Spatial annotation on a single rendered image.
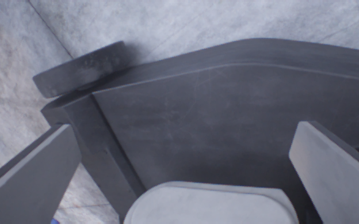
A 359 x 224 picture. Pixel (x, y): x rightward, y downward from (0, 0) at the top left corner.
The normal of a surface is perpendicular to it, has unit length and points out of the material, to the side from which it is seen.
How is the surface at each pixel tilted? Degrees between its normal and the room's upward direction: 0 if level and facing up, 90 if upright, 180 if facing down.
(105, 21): 0
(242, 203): 90
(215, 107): 0
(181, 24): 0
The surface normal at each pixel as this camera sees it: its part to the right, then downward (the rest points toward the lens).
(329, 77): -0.39, 0.51
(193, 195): -0.32, -0.86
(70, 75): 0.19, 0.33
